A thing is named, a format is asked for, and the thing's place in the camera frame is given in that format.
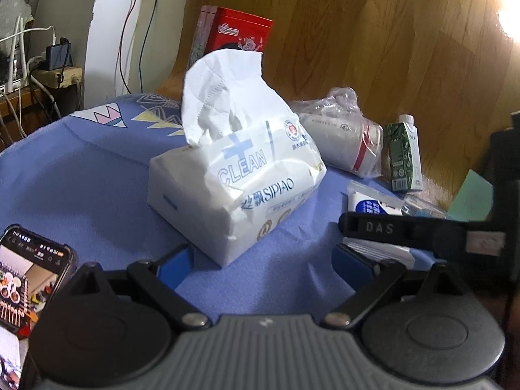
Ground wooden board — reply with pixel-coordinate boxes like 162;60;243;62
156;0;520;216

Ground thin dark green wire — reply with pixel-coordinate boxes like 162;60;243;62
136;0;158;92

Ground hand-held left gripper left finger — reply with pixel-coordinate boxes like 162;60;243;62
61;243;212;332

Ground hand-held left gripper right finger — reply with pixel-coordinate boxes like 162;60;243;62
323;243;468;330

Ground beige power strip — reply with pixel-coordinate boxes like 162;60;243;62
32;66;85;90

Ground white tissue pack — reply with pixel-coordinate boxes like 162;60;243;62
147;49;328;268

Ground red snack box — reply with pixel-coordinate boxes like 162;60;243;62
187;5;274;72

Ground white packet with blue label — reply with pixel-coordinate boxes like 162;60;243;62
345;182;416;271

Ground green and white drink carton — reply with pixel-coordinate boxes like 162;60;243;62
385;114;423;193

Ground blue printed tablecloth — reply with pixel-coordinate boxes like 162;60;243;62
0;93;520;321

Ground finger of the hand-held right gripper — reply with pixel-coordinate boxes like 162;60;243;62
338;210;508;259

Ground plastic bag of paper cups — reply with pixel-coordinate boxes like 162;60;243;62
289;86;384;179

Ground black charger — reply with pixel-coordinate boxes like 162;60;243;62
45;37;73;72

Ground smartphone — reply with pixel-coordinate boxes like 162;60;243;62
0;223;78;338

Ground grey patterned cloth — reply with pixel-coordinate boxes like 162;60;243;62
0;0;34;55

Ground thin red wire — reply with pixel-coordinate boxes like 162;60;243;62
116;0;148;86

